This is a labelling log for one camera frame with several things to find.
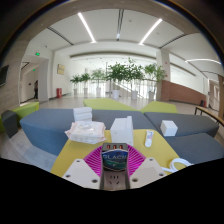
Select long grey sofa bench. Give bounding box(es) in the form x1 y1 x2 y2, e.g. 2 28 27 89
19 108 149 157

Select framed wall picture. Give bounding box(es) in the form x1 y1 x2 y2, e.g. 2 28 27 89
57 63 66 76

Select person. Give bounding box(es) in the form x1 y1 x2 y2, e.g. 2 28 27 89
33 79 39 100

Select group of potted plants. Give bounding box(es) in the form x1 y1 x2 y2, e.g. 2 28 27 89
69 58 168 101

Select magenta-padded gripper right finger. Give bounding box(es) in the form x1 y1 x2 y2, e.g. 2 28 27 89
126 146 167 190

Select dark grey seat block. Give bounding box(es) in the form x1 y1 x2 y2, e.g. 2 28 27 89
0 109 19 139

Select white cardboard box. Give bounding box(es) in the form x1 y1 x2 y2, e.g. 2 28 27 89
109 115 134 147

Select curved ceiling light strip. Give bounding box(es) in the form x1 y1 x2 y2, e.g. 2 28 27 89
184 58 223 66

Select plastic-wrapped tissue pack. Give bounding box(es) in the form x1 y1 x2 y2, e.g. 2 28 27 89
64 120 108 145

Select wooden bench with black legs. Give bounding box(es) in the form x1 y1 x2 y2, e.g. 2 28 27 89
194 105 224 128

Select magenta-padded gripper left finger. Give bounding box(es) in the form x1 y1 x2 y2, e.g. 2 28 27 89
62 146 107 190

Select wall-mounted black screen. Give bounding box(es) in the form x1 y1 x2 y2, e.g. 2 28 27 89
0 64 10 88

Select small white cube box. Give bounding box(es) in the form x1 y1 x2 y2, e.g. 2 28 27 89
159 119 179 138

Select white squeeze tube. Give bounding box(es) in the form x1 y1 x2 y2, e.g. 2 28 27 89
144 129 155 148

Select green bench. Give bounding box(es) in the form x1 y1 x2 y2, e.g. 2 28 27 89
82 97 138 112
0 101 40 133
139 100 179 114

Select white power cable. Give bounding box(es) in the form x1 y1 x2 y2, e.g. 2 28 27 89
161 157 194 174

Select straight ceiling light strips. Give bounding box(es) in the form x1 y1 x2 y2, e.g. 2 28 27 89
77 12 164 46

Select stacked white tissue packs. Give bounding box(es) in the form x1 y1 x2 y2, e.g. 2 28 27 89
72 106 93 123

